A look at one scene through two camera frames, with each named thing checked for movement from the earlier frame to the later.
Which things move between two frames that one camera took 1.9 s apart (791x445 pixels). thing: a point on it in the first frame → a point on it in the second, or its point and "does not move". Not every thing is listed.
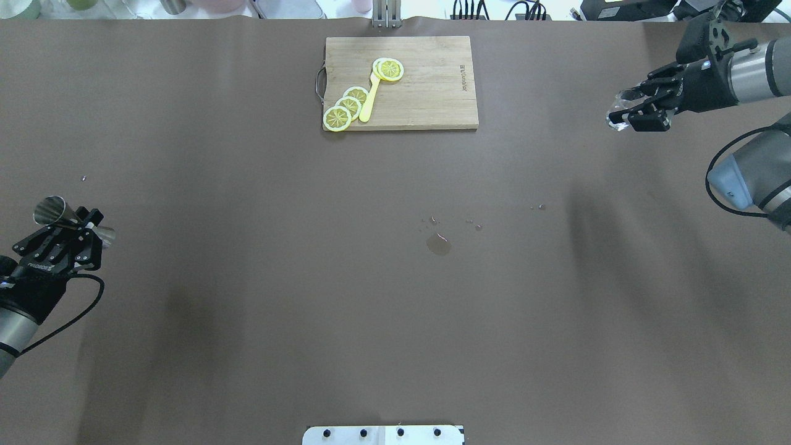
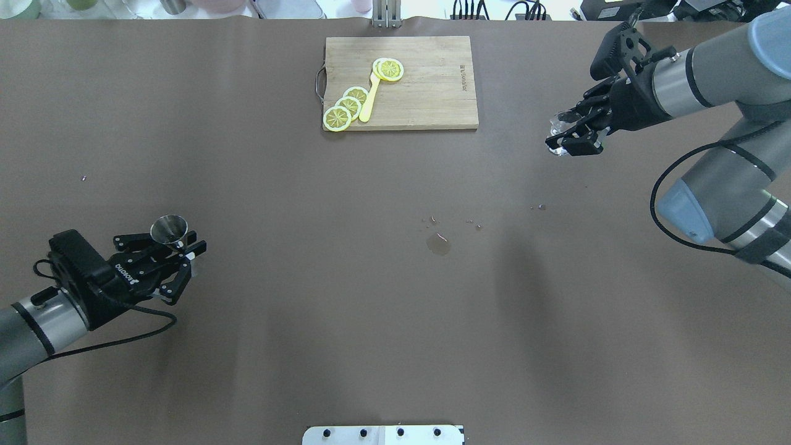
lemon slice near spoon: (358, 92) does not move
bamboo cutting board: (436, 90) does not move
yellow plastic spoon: (365, 111) does not move
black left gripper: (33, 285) → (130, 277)
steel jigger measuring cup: (52, 211) → (170, 229)
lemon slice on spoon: (387, 68) does not move
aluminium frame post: (386, 14) does not move
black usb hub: (518, 17) does not move
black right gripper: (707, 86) → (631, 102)
